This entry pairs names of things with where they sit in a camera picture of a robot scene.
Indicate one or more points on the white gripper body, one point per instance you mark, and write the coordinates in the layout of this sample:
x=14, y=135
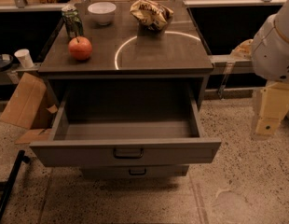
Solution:
x=270, y=51

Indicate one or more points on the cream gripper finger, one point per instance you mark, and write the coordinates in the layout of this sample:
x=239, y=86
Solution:
x=257, y=101
x=274, y=107

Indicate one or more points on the grey top drawer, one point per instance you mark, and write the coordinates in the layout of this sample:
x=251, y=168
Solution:
x=145, y=124

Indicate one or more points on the grey drawer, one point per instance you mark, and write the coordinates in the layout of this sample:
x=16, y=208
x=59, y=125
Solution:
x=145, y=124
x=126, y=172

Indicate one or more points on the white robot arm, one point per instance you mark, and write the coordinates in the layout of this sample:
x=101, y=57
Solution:
x=270, y=60

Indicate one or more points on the grey drawer cabinet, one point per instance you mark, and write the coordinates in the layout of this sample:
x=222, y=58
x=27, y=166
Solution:
x=124, y=51

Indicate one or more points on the grey lower drawer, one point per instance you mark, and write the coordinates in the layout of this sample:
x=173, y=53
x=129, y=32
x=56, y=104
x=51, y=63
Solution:
x=126, y=172

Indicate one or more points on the crumpled chip bag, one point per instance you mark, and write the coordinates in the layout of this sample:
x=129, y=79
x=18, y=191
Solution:
x=152, y=15

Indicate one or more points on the white bowl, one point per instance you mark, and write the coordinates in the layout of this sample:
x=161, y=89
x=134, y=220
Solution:
x=102, y=13

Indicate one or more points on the red apple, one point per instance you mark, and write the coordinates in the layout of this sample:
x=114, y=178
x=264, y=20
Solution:
x=80, y=48

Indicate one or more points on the green soda can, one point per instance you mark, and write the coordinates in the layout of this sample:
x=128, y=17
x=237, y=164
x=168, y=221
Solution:
x=72, y=21

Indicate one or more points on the flat cardboard on floor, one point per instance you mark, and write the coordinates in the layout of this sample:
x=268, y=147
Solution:
x=33, y=135

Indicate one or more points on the white paper cup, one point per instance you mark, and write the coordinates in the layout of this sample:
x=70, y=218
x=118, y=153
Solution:
x=24, y=57

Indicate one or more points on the black metal pole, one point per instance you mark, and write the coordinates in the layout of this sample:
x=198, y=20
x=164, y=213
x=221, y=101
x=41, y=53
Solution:
x=7, y=186

